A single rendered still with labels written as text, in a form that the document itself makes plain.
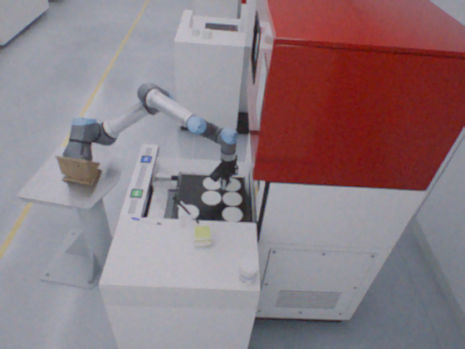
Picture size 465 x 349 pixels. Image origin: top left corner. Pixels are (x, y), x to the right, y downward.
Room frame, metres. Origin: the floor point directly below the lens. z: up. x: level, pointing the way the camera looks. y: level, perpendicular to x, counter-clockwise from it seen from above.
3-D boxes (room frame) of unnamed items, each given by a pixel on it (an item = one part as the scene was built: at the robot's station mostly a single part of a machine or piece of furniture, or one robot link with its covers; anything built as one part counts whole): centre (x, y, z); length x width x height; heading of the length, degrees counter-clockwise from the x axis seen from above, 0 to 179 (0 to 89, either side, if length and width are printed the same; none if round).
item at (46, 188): (1.44, 0.86, 0.75); 0.45 x 0.44 x 0.13; 85
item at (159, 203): (1.26, 0.36, 0.87); 0.36 x 0.08 x 0.03; 4
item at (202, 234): (0.96, 0.10, 1.00); 0.07 x 0.07 x 0.07; 13
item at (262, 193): (1.51, -0.11, 1.02); 0.82 x 0.03 x 0.40; 4
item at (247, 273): (0.81, -0.10, 1.01); 0.07 x 0.07 x 0.10
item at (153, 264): (0.91, 0.17, 0.89); 0.62 x 0.35 x 0.14; 94
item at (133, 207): (1.34, 0.47, 0.89); 0.55 x 0.09 x 0.14; 4
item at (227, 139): (1.38, 0.04, 1.21); 0.09 x 0.08 x 0.11; 56
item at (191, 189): (1.30, 0.10, 0.90); 0.34 x 0.34 x 0.01; 4
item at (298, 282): (1.53, -0.45, 0.41); 0.82 x 0.71 x 0.82; 4
